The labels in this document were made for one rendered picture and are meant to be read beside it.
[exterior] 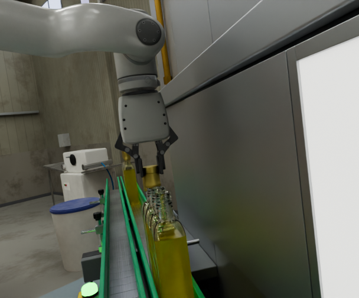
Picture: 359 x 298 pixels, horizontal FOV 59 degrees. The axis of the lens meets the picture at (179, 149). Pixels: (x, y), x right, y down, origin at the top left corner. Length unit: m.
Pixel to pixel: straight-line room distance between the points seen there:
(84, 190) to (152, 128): 4.56
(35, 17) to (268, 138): 0.45
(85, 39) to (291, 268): 0.47
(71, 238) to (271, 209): 3.40
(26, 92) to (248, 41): 9.28
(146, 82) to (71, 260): 3.35
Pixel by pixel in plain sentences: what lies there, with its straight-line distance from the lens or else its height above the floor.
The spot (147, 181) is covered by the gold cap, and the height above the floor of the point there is 1.32.
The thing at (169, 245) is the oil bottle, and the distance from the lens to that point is 0.57.
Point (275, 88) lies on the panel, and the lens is 0.39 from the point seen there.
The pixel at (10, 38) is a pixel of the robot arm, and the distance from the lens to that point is 0.65.
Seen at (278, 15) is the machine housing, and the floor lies 1.53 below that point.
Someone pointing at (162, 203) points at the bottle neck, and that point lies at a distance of 0.56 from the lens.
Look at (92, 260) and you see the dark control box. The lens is 1.22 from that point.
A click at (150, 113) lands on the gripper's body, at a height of 1.46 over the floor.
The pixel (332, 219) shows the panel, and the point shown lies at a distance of 0.35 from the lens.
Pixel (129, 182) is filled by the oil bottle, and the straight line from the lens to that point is 1.68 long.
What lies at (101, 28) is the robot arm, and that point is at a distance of 0.58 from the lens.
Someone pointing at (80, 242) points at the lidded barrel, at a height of 0.32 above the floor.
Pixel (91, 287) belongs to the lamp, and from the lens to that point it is 0.98.
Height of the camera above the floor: 1.42
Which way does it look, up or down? 4 degrees down
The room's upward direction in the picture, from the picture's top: 8 degrees counter-clockwise
